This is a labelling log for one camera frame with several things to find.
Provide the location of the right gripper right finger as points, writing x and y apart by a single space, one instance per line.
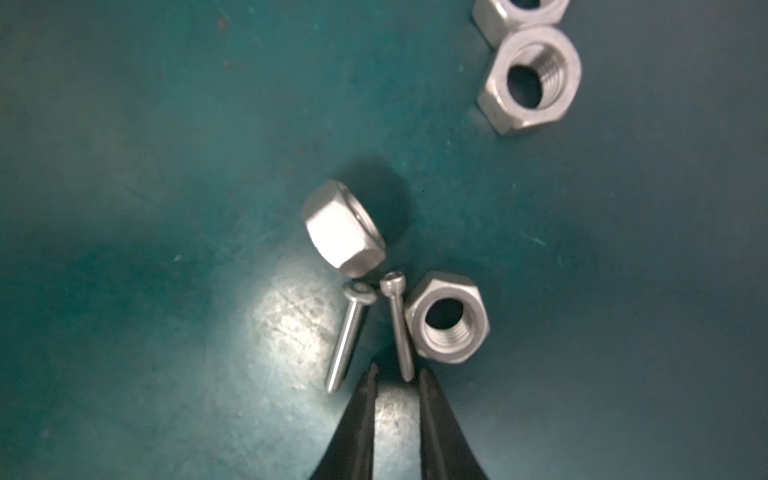
444 451

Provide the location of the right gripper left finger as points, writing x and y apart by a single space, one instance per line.
350 453

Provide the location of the large silver hex nut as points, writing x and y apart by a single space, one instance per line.
446 317

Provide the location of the thin silver screw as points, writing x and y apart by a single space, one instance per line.
392 286

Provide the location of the silver hex nut top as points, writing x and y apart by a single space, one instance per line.
496 19

